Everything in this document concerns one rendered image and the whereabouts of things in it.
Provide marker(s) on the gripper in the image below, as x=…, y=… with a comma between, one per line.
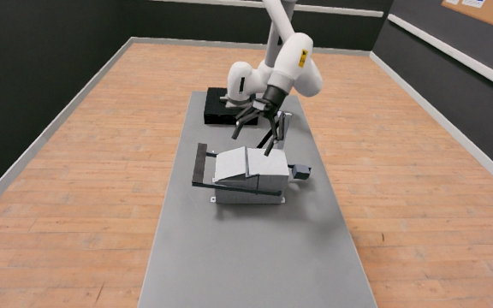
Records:
x=276, y=97

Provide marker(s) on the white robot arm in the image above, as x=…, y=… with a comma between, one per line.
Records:
x=287, y=63

